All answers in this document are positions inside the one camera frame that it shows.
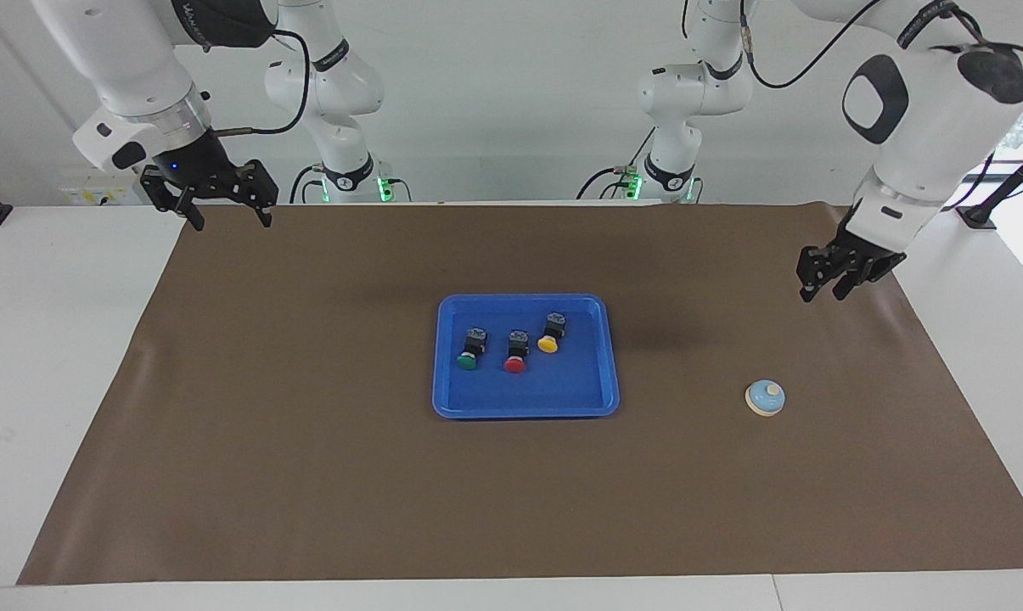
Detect green push button switch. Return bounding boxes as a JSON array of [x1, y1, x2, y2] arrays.
[[456, 327, 488, 372]]

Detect yellow push button switch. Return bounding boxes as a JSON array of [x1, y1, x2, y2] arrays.
[[537, 312, 568, 355]]

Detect light blue call bell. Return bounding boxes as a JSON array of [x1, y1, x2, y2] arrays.
[[744, 378, 787, 418]]

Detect blue plastic tray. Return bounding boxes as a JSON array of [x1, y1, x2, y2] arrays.
[[431, 294, 621, 420]]

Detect white power socket strip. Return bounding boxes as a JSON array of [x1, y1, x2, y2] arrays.
[[59, 165, 151, 207]]

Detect black clamp stand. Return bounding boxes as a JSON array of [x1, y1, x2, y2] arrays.
[[944, 136, 1023, 232]]

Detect brown table mat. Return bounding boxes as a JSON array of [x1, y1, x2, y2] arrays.
[[16, 202, 1023, 586]]

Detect black base power cable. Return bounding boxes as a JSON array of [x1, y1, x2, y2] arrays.
[[289, 164, 332, 205], [576, 164, 644, 202]]

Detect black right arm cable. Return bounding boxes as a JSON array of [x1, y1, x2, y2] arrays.
[[210, 30, 312, 137]]

